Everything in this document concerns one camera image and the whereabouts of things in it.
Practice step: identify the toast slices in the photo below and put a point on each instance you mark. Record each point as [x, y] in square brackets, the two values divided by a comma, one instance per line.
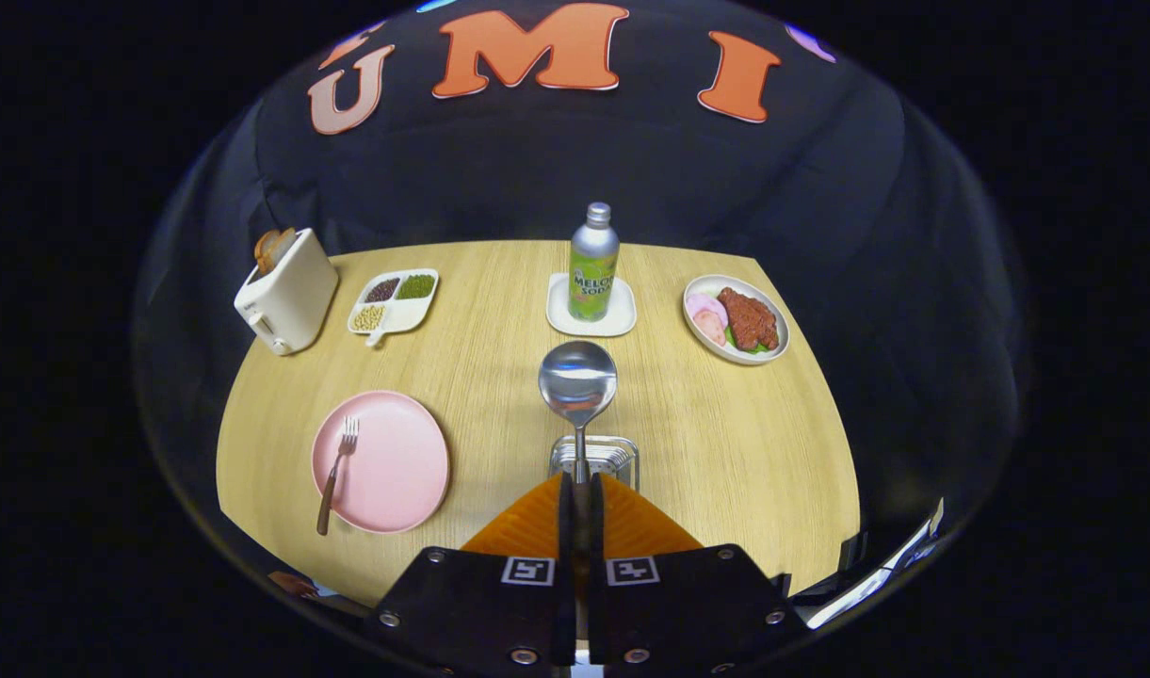
[273, 247]

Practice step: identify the pile of green beans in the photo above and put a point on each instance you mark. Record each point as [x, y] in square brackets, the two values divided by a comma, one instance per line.
[415, 286]

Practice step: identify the metal spoon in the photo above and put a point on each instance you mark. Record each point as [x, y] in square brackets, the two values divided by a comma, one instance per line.
[577, 381]

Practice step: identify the pile of dark red beans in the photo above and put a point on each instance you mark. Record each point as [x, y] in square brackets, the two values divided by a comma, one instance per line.
[382, 290]

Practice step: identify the white toaster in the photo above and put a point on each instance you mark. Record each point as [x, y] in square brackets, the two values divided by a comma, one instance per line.
[292, 297]

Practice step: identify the pink round plate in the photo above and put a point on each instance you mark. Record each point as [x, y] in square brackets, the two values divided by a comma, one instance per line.
[396, 471]

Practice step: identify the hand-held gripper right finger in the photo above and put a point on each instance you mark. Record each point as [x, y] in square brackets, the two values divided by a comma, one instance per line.
[688, 603]

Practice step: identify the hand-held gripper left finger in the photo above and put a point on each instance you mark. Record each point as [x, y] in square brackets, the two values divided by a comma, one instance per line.
[471, 603]

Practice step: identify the white square coaster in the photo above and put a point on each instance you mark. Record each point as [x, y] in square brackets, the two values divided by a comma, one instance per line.
[560, 315]

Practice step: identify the green lettuce leaf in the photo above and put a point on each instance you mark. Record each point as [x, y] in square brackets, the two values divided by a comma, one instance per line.
[755, 348]

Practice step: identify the green soda bottle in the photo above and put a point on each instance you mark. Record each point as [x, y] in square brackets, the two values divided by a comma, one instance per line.
[593, 273]

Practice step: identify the white oval plate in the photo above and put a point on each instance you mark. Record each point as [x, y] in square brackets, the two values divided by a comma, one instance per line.
[702, 334]

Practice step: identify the white divided dish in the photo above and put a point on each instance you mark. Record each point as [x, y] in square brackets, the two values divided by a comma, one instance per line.
[407, 315]

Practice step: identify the brown meat piece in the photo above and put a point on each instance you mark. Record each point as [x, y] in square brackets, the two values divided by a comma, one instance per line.
[749, 320]

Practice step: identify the reddish brown round object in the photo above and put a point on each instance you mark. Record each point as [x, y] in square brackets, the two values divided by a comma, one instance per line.
[294, 584]

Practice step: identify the pile of yellow soybeans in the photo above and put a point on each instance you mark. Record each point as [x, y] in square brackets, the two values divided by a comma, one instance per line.
[369, 317]

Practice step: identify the pink ham slice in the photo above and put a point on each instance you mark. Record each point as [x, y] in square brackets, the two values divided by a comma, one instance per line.
[711, 330]
[702, 304]

